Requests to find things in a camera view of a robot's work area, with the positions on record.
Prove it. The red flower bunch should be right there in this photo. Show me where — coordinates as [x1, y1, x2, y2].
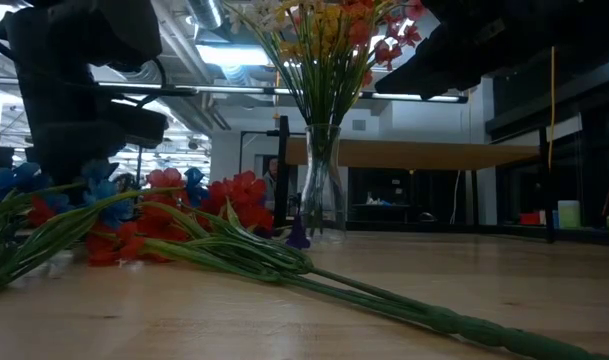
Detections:
[26, 167, 609, 360]

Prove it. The wooden shelf black frame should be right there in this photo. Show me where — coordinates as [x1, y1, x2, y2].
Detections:
[276, 137, 556, 245]

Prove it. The green white canister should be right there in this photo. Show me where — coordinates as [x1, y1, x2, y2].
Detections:
[557, 199, 583, 230]

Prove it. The clear glass vase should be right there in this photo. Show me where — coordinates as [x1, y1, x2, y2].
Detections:
[298, 123, 349, 242]

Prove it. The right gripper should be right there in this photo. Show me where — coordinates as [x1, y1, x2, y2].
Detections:
[373, 0, 609, 101]

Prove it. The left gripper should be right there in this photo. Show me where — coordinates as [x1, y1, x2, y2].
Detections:
[0, 0, 171, 187]

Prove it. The white cable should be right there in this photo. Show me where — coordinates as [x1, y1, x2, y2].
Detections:
[449, 169, 464, 226]

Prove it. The silver air duct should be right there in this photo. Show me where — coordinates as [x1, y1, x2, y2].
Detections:
[183, 0, 226, 32]

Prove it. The long ceiling light bar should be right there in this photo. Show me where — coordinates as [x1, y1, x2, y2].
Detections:
[96, 79, 469, 104]

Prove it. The yellow flower bunch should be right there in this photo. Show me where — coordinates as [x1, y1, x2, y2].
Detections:
[276, 0, 346, 129]

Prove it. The person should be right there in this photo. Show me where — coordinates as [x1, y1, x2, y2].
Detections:
[262, 156, 281, 211]

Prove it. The blue flower bunch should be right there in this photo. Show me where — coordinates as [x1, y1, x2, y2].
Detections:
[0, 158, 185, 296]

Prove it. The black metal frame stand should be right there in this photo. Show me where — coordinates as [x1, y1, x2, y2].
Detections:
[237, 114, 315, 176]

